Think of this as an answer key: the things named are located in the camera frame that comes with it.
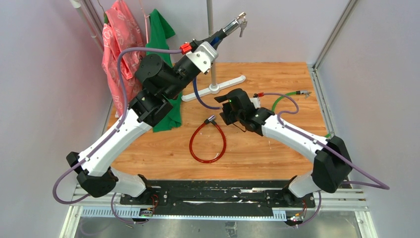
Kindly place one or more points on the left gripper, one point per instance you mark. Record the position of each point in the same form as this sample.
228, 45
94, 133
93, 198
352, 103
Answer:
197, 44

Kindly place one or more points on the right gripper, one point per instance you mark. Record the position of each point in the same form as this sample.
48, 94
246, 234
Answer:
226, 115

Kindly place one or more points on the blue lock silver keys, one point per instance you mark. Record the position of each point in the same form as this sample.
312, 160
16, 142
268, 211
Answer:
241, 19

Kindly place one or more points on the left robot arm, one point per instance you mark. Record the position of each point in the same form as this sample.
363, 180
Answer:
161, 83

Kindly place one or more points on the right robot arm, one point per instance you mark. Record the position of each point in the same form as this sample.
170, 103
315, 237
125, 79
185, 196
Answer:
329, 156

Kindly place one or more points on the white clothes rack stand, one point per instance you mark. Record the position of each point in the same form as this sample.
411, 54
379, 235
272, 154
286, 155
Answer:
213, 78

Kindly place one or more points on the pink patterned garment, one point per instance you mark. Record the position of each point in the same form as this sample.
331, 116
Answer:
121, 32

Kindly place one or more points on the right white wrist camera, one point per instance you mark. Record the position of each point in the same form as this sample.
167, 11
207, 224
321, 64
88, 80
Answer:
255, 100

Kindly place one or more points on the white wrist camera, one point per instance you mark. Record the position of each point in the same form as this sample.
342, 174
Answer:
255, 100
203, 57

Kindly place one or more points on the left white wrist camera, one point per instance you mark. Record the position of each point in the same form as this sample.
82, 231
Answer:
203, 57

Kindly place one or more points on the green cable lock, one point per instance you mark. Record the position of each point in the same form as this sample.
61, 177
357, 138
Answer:
301, 92

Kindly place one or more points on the aluminium frame rail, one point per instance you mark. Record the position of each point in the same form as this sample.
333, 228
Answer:
345, 199

